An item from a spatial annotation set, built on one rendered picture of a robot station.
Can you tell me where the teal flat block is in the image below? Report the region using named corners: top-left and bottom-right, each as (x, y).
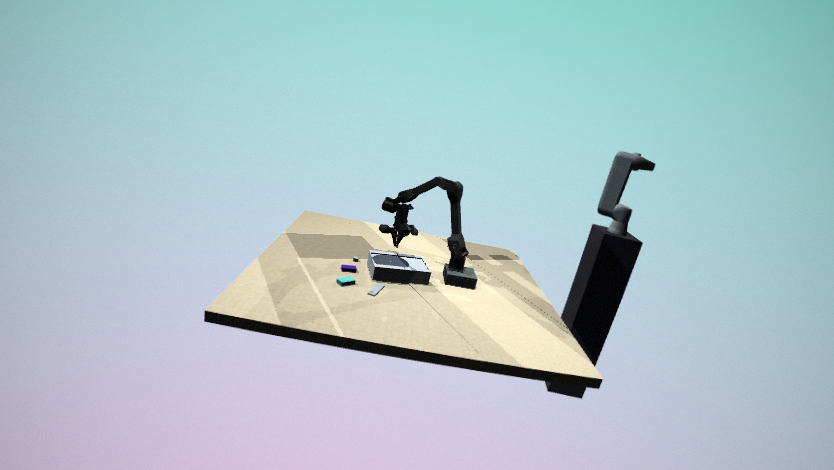
top-left (336, 276), bottom-right (356, 286)

